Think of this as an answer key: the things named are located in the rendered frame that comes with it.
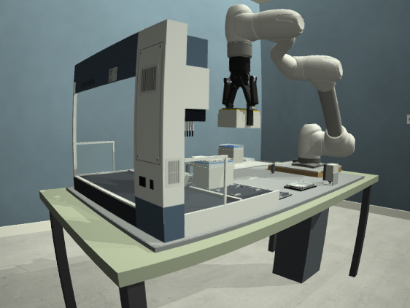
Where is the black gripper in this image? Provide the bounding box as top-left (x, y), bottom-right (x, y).
top-left (223, 56), bottom-right (258, 126)

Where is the yellow tip rack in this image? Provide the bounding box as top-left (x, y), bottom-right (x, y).
top-left (217, 108), bottom-right (260, 128)

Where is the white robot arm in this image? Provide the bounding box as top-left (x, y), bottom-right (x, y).
top-left (225, 4), bottom-right (355, 169)

